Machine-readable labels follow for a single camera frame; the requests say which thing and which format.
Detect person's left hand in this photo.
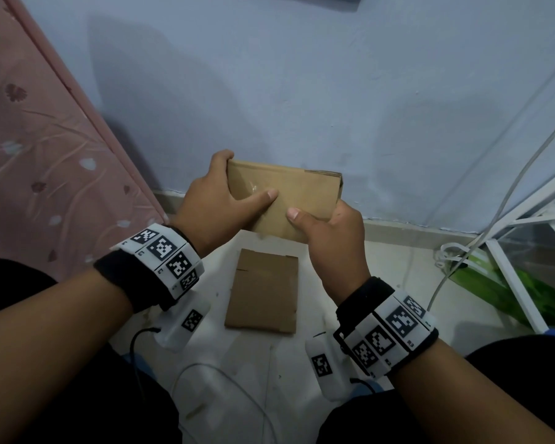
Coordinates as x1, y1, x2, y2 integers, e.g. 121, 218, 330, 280
171, 150, 278, 258

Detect person's right hand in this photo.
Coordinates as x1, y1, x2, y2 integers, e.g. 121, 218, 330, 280
286, 200, 372, 306

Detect taped brown cardboard box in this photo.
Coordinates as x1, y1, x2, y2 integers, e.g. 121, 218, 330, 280
224, 248, 300, 335

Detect person's right forearm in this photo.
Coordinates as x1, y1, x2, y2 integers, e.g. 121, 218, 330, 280
390, 337, 555, 444

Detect person's left forearm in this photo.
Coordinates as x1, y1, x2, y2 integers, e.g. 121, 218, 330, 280
0, 268, 135, 444

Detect person's right blue shoe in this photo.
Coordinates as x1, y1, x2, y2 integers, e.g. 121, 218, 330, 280
353, 381, 385, 397

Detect left wrist marker band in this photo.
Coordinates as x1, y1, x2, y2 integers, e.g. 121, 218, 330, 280
94, 223, 206, 314

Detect wrist marker band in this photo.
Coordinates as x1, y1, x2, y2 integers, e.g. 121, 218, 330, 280
335, 276, 440, 380
94, 223, 206, 314

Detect right wrist marker band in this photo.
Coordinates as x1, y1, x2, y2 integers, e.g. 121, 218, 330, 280
335, 276, 440, 380

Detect green plastic bag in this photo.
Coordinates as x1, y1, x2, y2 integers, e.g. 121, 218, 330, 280
448, 253, 555, 327

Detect pink floral bedsheet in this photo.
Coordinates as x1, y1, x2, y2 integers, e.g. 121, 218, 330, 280
0, 0, 167, 282

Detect white metal rack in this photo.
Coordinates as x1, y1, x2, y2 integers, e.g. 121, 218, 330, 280
474, 163, 555, 334

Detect coiled white cable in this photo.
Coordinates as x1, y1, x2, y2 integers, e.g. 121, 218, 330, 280
434, 242, 484, 273

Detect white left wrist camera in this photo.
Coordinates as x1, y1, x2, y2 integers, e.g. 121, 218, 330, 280
157, 290, 212, 352

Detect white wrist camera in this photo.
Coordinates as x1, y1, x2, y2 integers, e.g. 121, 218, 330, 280
157, 290, 212, 352
305, 331, 355, 403

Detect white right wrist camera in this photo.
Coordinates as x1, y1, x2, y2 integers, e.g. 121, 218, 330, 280
305, 331, 355, 403

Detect black right camera cable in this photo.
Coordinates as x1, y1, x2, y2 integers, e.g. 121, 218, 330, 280
349, 377, 378, 395

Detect black camera cable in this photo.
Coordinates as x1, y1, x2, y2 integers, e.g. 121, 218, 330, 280
349, 377, 378, 395
128, 327, 162, 403

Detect black left camera cable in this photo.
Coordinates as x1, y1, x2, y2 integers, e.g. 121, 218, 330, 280
128, 327, 162, 403

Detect white floor cable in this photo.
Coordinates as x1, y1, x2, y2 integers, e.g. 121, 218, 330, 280
170, 363, 278, 444

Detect thin grey wall cable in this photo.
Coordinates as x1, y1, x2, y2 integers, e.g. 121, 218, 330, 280
427, 110, 555, 310

